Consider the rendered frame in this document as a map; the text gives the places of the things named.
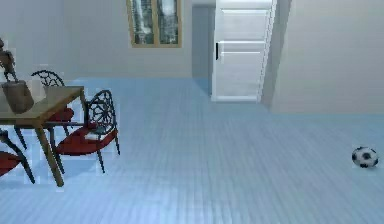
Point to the white room door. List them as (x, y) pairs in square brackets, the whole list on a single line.
[(240, 53)]

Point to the wooden framed window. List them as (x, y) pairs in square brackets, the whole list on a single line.
[(155, 22)]

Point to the black chair red seat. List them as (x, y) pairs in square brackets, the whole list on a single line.
[(80, 141), (61, 115), (6, 161)]

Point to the wooden dining table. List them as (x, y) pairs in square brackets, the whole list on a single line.
[(40, 110)]

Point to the brown plant pot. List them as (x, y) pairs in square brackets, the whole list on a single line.
[(18, 96)]

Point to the black and white football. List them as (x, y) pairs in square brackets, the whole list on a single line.
[(365, 157)]

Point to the bare brown house plant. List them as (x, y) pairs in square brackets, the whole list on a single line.
[(7, 63)]

